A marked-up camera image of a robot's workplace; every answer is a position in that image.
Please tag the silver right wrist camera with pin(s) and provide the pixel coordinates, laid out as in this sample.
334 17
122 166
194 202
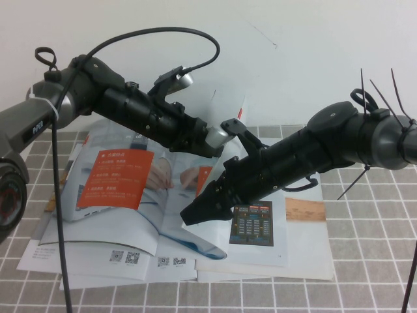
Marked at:
216 137

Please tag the white zip tie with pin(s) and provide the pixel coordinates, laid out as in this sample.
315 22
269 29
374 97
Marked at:
52 109

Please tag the black zip tie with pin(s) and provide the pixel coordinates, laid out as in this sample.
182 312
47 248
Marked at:
365 94
404 130
386 98
353 182

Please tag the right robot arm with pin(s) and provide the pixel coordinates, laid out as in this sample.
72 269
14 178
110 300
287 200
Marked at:
332 130

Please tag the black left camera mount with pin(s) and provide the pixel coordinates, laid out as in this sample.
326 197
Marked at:
163 86

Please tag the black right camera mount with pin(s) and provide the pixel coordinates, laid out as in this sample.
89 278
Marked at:
247 137

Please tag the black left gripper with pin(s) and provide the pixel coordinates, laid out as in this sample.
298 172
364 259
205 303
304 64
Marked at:
172 127

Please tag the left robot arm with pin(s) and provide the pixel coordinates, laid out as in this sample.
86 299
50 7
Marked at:
94 84

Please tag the magazine with orange panels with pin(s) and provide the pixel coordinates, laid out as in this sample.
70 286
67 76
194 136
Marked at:
107 225

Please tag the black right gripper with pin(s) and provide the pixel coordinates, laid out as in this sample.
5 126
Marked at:
251 179

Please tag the grey checked tablecloth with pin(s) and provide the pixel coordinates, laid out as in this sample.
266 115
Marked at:
358 277

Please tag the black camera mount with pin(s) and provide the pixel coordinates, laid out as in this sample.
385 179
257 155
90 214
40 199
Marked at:
247 137
163 86

